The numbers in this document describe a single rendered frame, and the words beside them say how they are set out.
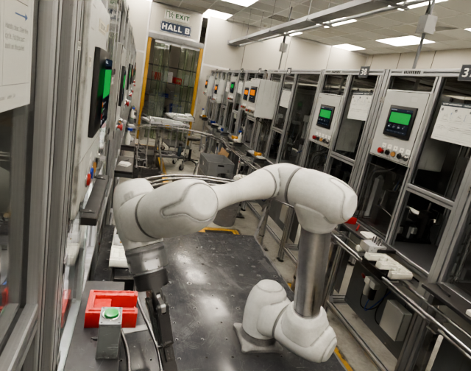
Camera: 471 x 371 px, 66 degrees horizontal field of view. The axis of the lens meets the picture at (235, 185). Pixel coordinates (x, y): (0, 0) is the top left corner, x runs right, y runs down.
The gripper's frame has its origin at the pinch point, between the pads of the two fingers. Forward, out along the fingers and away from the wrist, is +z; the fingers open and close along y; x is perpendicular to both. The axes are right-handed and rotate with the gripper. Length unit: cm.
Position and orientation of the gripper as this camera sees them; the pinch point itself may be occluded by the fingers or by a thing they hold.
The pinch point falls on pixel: (168, 360)
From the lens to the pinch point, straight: 92.1
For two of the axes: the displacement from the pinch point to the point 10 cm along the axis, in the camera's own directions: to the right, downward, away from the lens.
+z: 2.2, 9.7, -0.8
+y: 4.4, -1.7, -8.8
